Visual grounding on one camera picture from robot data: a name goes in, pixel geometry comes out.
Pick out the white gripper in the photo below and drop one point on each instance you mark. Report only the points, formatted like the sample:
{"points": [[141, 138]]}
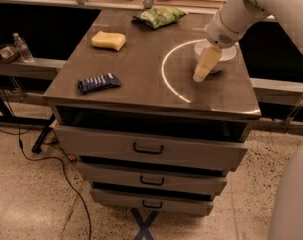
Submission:
{"points": [[220, 32]]}

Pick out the white bowl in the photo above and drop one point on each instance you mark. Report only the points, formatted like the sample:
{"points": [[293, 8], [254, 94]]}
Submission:
{"points": [[227, 54]]}

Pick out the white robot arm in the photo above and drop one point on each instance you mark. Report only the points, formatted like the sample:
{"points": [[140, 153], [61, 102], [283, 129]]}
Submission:
{"points": [[287, 216]]}

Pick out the green jalapeno chip bag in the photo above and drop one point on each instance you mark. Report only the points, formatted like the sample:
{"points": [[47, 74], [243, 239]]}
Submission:
{"points": [[159, 17]]}

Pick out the dark bowl with items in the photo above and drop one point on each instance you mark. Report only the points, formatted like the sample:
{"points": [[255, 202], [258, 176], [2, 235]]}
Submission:
{"points": [[8, 53]]}

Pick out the grey drawer cabinet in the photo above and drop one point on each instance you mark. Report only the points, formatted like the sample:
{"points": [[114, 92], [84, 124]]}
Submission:
{"points": [[157, 96]]}

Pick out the blue snack bar wrapper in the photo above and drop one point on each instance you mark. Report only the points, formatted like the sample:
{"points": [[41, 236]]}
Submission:
{"points": [[98, 83]]}

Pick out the yellow sponge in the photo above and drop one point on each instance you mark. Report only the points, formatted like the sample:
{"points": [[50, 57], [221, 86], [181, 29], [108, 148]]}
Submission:
{"points": [[108, 40]]}

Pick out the top grey drawer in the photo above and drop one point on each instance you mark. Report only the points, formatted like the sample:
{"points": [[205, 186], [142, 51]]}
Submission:
{"points": [[152, 149]]}

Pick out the grey drawer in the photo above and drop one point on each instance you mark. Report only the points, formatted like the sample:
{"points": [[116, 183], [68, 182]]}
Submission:
{"points": [[177, 205], [152, 149], [126, 177]]}

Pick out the middle grey drawer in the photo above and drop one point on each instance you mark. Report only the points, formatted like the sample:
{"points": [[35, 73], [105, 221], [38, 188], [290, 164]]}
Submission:
{"points": [[126, 177]]}

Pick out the grey side shelf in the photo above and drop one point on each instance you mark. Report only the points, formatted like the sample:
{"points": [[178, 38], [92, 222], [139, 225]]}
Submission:
{"points": [[40, 68]]}

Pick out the bottom grey drawer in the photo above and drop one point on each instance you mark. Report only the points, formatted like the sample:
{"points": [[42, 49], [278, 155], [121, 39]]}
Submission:
{"points": [[177, 205]]}

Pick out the clear plastic water bottle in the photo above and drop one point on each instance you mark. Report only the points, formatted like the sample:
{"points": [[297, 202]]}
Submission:
{"points": [[23, 48]]}

